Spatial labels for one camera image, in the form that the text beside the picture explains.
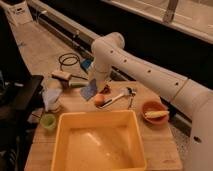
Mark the tan scrub brush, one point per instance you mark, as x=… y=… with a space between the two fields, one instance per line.
x=61 y=75

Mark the yellow corn cob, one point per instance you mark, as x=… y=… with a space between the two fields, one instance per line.
x=156 y=114

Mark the green plastic cup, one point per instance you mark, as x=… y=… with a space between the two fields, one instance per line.
x=48 y=122

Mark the green chili pepper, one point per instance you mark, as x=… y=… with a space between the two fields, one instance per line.
x=77 y=84

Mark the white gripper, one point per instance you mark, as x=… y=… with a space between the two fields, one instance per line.
x=100 y=85

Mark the metal fork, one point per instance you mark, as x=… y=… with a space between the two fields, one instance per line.
x=132 y=95

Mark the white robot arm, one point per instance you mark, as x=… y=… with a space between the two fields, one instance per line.
x=191 y=98

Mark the blue sponge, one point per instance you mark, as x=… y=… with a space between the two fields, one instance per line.
x=89 y=91

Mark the white sign board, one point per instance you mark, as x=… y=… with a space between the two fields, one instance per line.
x=19 y=14

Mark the white cloth glove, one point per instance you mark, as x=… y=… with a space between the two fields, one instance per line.
x=51 y=98

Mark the dark grape bunch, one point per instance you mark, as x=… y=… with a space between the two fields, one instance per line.
x=106 y=90

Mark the yellow plastic bin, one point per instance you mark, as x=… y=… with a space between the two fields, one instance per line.
x=98 y=141

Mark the orange carrot piece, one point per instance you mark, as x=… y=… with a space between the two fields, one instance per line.
x=99 y=99

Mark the blue box device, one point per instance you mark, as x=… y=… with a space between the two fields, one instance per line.
x=85 y=64

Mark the orange bowl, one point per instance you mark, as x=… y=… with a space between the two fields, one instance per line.
x=154 y=106

